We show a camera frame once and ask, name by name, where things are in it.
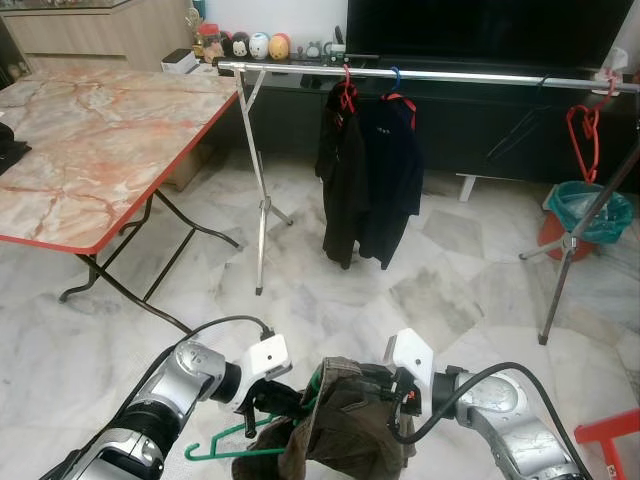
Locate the green plastic hanger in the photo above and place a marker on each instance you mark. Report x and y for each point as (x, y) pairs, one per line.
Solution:
(240, 452)

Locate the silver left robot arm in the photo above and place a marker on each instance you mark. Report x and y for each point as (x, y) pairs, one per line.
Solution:
(160, 410)

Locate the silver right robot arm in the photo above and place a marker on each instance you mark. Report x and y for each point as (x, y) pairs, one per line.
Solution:
(500, 420)

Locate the red plastic hanger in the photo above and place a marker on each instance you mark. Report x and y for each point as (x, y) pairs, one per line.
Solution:
(585, 130)
(347, 90)

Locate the blue plastic hanger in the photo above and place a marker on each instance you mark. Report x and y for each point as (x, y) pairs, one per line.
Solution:
(397, 78)

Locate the navy shirt red stripes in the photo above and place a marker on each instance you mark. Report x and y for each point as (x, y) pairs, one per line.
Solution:
(395, 170)

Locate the red waste bin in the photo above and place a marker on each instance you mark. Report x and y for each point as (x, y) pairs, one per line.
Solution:
(555, 240)

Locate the long black TV cabinet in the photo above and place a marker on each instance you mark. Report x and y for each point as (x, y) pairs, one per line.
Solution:
(480, 130)

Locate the teal plastic bin bag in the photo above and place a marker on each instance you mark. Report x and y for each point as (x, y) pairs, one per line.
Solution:
(595, 210)

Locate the marble top folding table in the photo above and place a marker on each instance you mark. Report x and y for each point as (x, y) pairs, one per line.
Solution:
(100, 150)

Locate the silver metal clothes rack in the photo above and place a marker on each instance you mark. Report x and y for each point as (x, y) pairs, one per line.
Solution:
(300, 71)

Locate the white black box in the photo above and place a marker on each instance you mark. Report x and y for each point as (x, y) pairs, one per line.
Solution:
(180, 60)

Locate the black mouse plush red bow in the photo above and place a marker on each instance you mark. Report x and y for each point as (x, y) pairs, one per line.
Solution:
(240, 45)

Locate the glass jar red lid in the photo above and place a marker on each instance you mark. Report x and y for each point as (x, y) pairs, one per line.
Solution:
(208, 42)

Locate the black flat screen television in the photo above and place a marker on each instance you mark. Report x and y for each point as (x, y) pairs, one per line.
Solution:
(480, 30)

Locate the white pink tissue pack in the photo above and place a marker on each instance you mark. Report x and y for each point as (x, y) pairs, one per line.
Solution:
(612, 70)

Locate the blue gold trophy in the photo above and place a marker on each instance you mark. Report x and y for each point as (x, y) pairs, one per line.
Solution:
(193, 15)

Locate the light wood sideboard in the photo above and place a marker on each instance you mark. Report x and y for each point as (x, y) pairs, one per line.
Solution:
(90, 35)

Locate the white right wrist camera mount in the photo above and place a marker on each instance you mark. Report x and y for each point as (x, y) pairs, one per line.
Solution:
(410, 355)

